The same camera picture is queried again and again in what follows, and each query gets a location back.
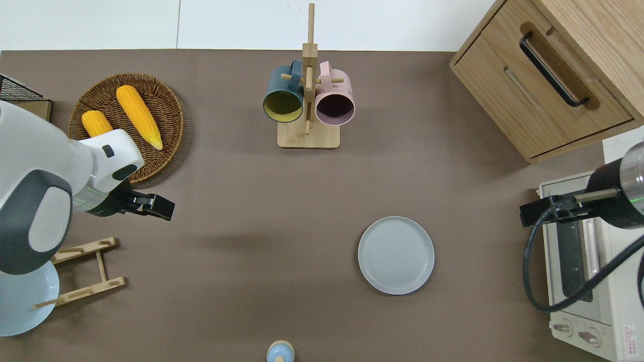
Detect pink mug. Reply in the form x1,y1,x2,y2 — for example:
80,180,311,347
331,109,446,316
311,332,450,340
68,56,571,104
314,61,356,126

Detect brown table mat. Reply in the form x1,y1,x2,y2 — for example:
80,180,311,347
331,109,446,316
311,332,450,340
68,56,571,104
0,48,644,362

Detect wire and wood shelf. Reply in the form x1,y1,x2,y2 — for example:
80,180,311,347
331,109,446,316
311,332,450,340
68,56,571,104
0,74,52,122

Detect yellow corn cob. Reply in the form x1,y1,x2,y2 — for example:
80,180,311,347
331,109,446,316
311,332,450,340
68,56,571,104
82,110,114,138
116,84,164,151

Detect gray round plate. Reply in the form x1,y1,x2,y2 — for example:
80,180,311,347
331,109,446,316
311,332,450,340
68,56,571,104
358,216,435,296

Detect dark teal mug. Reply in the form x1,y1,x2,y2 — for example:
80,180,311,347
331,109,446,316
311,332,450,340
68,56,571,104
262,59,306,124

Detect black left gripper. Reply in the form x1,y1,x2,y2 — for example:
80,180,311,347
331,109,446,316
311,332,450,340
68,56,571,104
86,178,176,221

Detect wooden mug tree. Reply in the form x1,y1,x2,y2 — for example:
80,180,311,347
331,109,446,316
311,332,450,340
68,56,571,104
277,3,341,149

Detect white toaster oven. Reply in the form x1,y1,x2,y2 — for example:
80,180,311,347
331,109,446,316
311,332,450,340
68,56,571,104
537,170,644,362

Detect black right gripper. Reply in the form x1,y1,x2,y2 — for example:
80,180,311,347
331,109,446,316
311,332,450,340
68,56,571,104
519,194,592,228

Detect brown wicker basket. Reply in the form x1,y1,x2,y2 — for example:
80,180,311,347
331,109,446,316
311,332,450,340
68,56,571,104
68,73,185,185

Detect wooden plate rack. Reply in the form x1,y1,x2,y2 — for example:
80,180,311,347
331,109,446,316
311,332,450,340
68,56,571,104
32,237,127,309

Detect light blue plate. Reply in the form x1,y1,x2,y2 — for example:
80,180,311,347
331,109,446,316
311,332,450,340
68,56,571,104
0,260,60,337

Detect black cabinet handle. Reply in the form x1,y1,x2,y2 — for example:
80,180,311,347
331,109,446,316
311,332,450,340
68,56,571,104
519,31,590,108

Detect wooden drawer cabinet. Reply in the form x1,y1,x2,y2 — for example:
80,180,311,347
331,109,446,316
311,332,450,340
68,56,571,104
449,0,644,164

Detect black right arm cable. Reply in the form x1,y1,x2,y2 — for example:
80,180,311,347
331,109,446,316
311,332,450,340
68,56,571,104
522,188,644,313

